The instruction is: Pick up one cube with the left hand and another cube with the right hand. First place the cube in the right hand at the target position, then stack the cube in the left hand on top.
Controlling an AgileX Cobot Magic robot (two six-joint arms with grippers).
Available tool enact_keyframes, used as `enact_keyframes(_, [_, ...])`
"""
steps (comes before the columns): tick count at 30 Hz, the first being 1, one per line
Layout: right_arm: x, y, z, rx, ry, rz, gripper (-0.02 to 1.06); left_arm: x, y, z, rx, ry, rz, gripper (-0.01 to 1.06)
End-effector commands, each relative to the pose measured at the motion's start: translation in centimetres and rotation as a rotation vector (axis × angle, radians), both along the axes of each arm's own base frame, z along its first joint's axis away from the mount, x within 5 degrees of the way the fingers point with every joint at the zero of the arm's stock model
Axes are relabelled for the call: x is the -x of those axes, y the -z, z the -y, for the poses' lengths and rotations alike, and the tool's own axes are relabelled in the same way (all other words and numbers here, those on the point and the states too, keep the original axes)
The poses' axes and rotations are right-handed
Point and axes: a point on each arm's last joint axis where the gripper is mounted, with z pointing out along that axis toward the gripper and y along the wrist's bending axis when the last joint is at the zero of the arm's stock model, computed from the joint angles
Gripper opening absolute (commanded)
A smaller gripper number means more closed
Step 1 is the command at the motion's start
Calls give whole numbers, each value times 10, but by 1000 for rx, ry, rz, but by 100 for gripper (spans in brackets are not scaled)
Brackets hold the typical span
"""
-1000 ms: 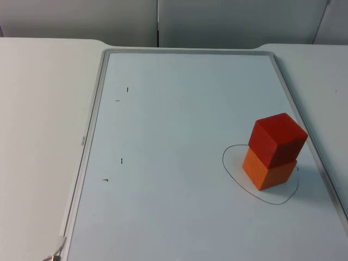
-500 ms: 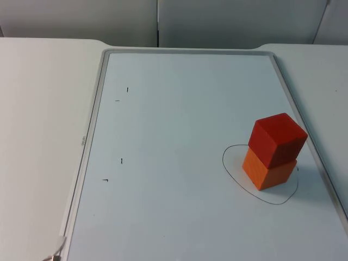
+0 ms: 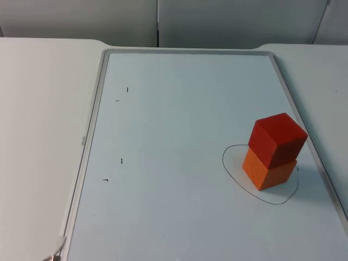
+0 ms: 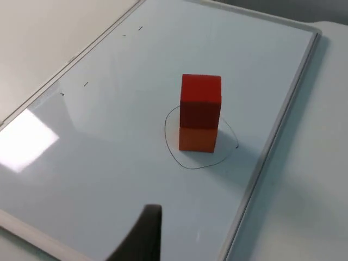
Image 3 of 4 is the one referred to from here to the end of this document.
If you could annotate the orange cube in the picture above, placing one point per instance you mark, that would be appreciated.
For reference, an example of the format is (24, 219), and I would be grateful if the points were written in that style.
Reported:
(261, 174)

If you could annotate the red cube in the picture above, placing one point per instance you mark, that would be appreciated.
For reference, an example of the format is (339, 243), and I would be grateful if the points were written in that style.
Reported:
(274, 138)

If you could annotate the grey-framed whiteboard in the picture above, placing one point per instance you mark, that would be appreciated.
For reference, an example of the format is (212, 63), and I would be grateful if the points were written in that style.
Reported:
(168, 152)

